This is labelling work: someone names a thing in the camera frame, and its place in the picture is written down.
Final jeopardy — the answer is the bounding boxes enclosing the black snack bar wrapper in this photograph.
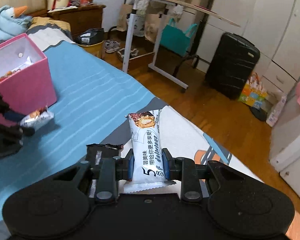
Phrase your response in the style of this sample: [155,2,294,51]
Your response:
[85,144,123,165]

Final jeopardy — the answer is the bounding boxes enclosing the small white snack packet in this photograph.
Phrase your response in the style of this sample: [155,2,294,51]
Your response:
[19,107,54,131]

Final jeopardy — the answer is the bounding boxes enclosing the white chocolate snack bar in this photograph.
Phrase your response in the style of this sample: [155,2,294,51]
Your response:
[123,109,175,193]

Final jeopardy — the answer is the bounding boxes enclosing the pink storage box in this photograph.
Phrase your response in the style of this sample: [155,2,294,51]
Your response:
[0,34,57,114]

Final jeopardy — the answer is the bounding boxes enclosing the white paper bag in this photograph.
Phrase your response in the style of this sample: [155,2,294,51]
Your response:
[266,94,287,127]

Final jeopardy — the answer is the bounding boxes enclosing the colourful gift bag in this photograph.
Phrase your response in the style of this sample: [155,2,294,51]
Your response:
[238,72,268,109]

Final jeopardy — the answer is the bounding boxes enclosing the blue penguin plush toy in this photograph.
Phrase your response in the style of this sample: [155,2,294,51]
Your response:
[0,5,32,43]

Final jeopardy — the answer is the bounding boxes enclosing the black suitcase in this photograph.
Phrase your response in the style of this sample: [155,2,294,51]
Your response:
[205,32,260,100]

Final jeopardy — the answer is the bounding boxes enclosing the sneakers on floor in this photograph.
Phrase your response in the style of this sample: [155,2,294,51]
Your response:
[104,40,120,54]

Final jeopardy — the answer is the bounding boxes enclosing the teal tote bag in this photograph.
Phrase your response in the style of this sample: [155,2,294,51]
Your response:
[160,18,198,57]

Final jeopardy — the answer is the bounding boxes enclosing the wooden nightstand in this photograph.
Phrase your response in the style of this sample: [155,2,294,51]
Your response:
[31,4,106,38]

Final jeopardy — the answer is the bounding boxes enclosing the brown paper bag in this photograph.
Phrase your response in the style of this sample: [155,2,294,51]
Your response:
[116,4,133,31]

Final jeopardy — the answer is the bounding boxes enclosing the white adjustable desk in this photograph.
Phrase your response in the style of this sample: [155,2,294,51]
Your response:
[122,0,240,93]

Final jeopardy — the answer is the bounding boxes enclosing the white wardrobe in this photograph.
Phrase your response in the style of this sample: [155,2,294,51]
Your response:
[197,0,300,103]

